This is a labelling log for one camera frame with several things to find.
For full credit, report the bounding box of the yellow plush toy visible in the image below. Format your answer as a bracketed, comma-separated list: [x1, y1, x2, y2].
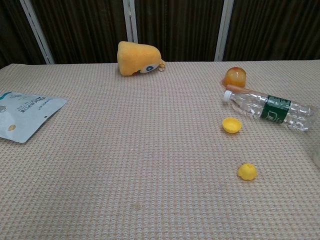
[117, 40, 167, 77]

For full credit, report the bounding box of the beige woven table cloth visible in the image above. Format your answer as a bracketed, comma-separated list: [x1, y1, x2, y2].
[0, 59, 320, 240]

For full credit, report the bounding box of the yellow scalloped plastic cup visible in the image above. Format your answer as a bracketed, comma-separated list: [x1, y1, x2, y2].
[222, 117, 243, 134]

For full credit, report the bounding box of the orange jelly cup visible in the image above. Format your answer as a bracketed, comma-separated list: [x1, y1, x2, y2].
[219, 66, 248, 88]

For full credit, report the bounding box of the dark pleated curtain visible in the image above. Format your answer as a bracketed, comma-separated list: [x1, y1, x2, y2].
[0, 0, 320, 70]

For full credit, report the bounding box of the clear plastic water bottle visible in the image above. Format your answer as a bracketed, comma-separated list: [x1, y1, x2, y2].
[223, 90, 316, 133]

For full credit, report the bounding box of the blue white mask package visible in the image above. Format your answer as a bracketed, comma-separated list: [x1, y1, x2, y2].
[0, 91, 68, 144]

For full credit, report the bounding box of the white metal frame post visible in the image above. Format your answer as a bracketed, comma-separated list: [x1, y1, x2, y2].
[122, 0, 139, 44]
[19, 0, 55, 65]
[214, 0, 235, 62]

